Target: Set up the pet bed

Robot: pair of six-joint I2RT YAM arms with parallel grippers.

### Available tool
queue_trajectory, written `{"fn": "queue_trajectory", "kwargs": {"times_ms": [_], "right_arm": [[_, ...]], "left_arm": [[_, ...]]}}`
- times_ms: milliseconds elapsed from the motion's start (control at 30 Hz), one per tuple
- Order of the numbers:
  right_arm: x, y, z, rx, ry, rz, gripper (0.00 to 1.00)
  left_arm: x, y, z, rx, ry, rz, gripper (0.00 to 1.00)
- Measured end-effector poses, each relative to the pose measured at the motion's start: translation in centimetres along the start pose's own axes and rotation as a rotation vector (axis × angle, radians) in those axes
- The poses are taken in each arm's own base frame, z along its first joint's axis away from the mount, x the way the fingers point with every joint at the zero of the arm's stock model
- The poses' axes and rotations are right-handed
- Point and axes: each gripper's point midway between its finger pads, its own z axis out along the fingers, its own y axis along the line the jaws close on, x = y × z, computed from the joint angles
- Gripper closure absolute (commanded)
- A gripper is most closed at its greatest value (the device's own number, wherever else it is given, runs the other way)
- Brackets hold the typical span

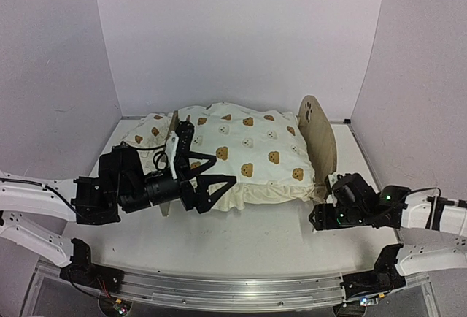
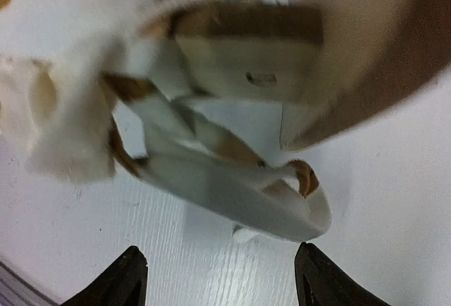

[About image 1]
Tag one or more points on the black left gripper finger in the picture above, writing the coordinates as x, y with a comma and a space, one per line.
209, 190
195, 163

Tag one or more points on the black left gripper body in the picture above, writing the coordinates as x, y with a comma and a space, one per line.
140, 199

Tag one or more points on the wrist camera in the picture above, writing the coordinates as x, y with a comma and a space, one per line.
333, 182
180, 145

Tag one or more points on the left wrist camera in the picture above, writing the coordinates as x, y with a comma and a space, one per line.
180, 145

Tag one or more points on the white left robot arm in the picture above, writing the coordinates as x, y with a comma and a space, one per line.
52, 198

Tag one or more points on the aluminium table edge rail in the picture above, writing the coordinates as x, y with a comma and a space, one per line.
138, 117

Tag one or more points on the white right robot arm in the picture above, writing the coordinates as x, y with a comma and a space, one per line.
400, 207

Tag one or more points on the small bear print pillow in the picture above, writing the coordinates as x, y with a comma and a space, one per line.
150, 132

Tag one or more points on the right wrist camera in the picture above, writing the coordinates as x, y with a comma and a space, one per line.
333, 182

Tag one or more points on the large bear print cushion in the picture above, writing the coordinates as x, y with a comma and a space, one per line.
265, 151

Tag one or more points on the wooden pet bed frame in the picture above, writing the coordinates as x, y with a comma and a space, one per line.
320, 144

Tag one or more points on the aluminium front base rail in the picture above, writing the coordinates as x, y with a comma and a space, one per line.
140, 293

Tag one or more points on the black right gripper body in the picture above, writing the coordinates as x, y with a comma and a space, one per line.
354, 218

